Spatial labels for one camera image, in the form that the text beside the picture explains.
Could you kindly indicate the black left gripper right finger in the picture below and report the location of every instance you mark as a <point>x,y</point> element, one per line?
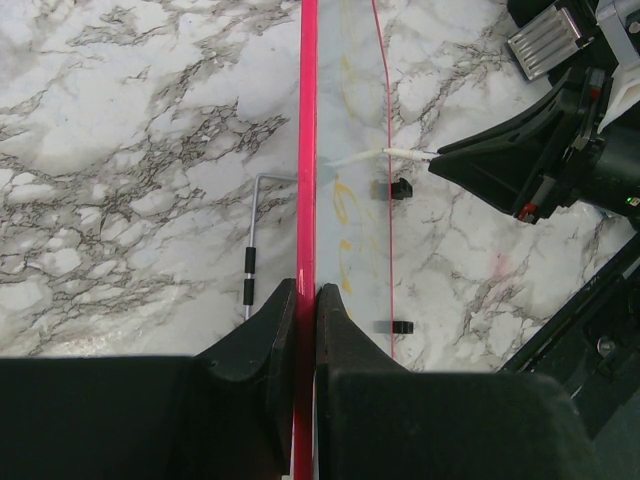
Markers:
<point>378,420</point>

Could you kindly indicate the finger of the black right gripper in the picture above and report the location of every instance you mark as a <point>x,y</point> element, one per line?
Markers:
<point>534,124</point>
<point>504,181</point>

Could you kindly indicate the pink framed whiteboard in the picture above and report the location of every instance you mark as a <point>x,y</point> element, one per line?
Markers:
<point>343,235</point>

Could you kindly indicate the wire whiteboard stand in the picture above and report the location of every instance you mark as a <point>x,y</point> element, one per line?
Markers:
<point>250,250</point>

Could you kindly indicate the black toolbox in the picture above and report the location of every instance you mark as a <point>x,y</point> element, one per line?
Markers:
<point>554,36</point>

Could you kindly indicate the white marker pen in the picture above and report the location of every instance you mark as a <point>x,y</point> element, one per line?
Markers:
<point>402,154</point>

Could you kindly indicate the black whiteboard clip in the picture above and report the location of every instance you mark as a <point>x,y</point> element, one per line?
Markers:
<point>393,327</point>
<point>397,190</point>

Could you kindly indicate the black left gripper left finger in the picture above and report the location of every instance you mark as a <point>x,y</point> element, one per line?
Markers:
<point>225,413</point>

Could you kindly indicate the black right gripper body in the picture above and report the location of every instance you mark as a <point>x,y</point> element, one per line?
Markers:
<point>569,143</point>

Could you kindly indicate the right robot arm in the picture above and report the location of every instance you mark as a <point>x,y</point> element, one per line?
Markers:
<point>612,183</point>

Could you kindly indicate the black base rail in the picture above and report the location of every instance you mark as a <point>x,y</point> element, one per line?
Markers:
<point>591,345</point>

